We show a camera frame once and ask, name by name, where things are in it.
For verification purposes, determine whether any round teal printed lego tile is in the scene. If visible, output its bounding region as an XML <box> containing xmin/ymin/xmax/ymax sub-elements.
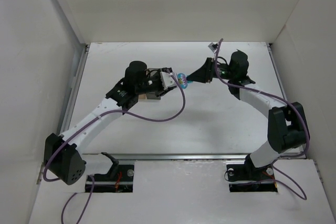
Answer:
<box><xmin>177</xmin><ymin>73</ymin><xmax>188</xmax><ymax>89</ymax></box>

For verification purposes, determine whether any left aluminium rail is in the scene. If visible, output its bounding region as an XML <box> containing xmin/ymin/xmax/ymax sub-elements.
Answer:
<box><xmin>41</xmin><ymin>45</ymin><xmax>90</xmax><ymax>185</ymax></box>

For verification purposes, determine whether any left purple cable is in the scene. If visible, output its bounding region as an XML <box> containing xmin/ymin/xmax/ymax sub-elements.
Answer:
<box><xmin>43</xmin><ymin>73</ymin><xmax>187</xmax><ymax>224</ymax></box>

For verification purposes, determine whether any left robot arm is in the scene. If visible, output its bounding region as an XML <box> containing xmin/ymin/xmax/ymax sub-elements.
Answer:
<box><xmin>44</xmin><ymin>61</ymin><xmax>180</xmax><ymax>185</ymax></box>

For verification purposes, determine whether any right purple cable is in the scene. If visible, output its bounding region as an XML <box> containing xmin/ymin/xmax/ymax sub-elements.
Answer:
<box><xmin>212</xmin><ymin>38</ymin><xmax>311</xmax><ymax>200</ymax></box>

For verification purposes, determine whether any front aluminium rail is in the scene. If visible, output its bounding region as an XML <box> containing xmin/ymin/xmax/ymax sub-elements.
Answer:
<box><xmin>83</xmin><ymin>152</ymin><xmax>307</xmax><ymax>162</ymax></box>

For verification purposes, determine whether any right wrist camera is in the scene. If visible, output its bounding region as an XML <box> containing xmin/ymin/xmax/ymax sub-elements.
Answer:
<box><xmin>208</xmin><ymin>42</ymin><xmax>218</xmax><ymax>53</ymax></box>

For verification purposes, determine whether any aluminium table edge rail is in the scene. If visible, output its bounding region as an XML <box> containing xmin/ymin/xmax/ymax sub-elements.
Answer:
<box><xmin>267</xmin><ymin>42</ymin><xmax>304</xmax><ymax>105</ymax></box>

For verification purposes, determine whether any smoky grey transparent container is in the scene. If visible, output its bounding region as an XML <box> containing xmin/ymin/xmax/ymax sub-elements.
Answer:
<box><xmin>146</xmin><ymin>68</ymin><xmax>161</xmax><ymax>100</ymax></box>

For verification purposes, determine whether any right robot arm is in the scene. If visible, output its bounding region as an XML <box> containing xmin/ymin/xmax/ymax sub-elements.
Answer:
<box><xmin>186</xmin><ymin>50</ymin><xmax>309</xmax><ymax>182</ymax></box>

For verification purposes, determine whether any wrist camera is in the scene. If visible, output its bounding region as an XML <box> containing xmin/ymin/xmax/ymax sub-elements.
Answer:
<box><xmin>160</xmin><ymin>71</ymin><xmax>178</xmax><ymax>90</ymax></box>
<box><xmin>208</xmin><ymin>42</ymin><xmax>218</xmax><ymax>53</ymax></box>

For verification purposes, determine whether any purple cable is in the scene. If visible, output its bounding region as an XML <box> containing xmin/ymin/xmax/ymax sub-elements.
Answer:
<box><xmin>43</xmin><ymin>73</ymin><xmax>187</xmax><ymax>224</ymax></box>
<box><xmin>212</xmin><ymin>38</ymin><xmax>311</xmax><ymax>200</ymax></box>

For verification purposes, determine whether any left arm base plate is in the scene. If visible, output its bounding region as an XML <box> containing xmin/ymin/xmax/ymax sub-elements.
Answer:
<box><xmin>93</xmin><ymin>163</ymin><xmax>135</xmax><ymax>193</ymax></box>

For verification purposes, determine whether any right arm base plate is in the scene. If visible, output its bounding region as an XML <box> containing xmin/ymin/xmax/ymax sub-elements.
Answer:
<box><xmin>224</xmin><ymin>163</ymin><xmax>278</xmax><ymax>193</ymax></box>

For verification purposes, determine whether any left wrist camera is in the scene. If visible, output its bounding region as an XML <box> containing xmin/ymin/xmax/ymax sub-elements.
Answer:
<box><xmin>160</xmin><ymin>71</ymin><xmax>178</xmax><ymax>90</ymax></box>

